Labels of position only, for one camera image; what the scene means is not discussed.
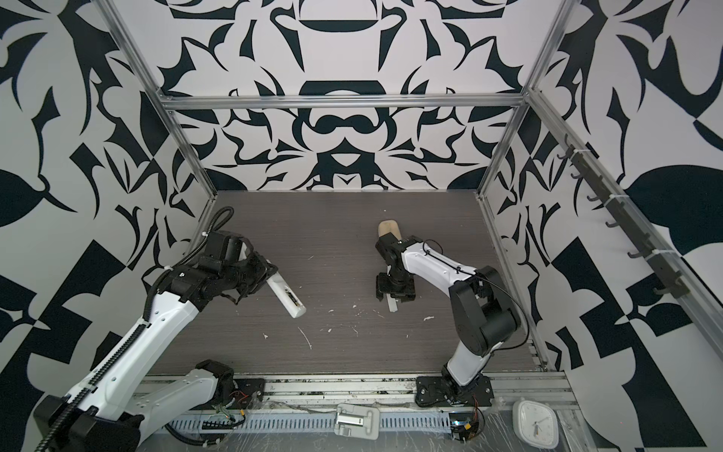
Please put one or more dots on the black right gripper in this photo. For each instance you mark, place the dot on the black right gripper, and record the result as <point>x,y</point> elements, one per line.
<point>381,287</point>

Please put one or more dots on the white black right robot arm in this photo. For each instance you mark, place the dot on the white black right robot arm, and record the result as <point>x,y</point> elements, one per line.
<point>485,316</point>

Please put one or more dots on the white remote control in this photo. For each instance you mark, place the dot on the white remote control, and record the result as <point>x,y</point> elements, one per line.
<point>277,284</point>

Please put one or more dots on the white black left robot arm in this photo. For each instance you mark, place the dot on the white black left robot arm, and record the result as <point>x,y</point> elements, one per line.
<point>99,413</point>

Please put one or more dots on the white slotted cable duct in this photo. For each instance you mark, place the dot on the white slotted cable duct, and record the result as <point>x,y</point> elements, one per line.
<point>302,422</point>

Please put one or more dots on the square white clock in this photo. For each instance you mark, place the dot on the square white clock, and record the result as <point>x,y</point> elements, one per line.
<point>535,424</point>

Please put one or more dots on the black wall hook rail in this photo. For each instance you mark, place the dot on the black wall hook rail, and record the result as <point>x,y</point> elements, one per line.
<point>627,217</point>

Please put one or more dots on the white battery compartment cover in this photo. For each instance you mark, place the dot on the white battery compartment cover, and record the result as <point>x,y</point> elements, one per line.
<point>392,304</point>

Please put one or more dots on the small circuit board green LED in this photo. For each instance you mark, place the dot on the small circuit board green LED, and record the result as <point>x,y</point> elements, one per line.
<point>465,426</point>

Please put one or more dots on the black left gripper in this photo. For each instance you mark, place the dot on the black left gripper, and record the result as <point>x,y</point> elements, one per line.
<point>263,270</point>

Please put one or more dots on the white bracket plate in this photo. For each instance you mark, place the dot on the white bracket plate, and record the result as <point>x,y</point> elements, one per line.
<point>355,421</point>

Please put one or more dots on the beige oblong sponge block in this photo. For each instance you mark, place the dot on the beige oblong sponge block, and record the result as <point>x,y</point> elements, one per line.
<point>389,227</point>

